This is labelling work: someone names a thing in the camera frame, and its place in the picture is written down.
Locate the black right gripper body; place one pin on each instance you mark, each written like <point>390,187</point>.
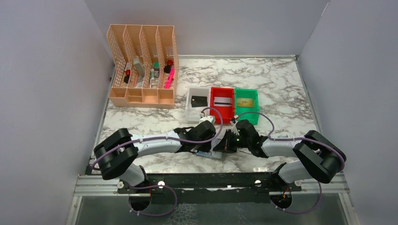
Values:
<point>226,144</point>

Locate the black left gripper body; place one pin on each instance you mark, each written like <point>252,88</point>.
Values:
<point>203,146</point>

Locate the grey metal card holder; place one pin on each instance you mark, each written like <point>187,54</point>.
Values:
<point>211,155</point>

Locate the white plastic bin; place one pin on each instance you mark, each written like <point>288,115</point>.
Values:
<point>192,115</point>

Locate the red plastic bin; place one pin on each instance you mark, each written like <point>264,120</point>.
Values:
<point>226,112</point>

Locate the green plastic bin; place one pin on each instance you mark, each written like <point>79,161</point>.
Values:
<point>247,93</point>

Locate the peach plastic desk organizer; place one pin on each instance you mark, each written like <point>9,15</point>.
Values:
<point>146,65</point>

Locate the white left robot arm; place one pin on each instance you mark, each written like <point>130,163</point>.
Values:
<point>115,155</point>

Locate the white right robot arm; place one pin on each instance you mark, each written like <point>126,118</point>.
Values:
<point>317,157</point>

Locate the black card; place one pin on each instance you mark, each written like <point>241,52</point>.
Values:
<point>199,101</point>

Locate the gold card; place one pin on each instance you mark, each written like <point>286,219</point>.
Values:
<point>244,102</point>

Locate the white striped card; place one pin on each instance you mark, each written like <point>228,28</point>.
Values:
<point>222,101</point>

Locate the pink highlighter pen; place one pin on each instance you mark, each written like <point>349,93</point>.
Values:
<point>170,78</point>

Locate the red black stamp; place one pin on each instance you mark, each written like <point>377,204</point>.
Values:
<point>167,68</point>

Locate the green capped bottle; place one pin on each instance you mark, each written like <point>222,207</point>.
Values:
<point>156,68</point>

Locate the grey box in organizer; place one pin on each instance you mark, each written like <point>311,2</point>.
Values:
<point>138,65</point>

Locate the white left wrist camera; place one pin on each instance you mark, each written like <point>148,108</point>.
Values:
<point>208,118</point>

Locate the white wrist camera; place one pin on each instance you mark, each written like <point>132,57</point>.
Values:
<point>234,119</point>
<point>208,118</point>

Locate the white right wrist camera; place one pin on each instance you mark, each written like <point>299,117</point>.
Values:
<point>234,119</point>

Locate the black mounting rail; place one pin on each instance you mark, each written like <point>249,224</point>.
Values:
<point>191,188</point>

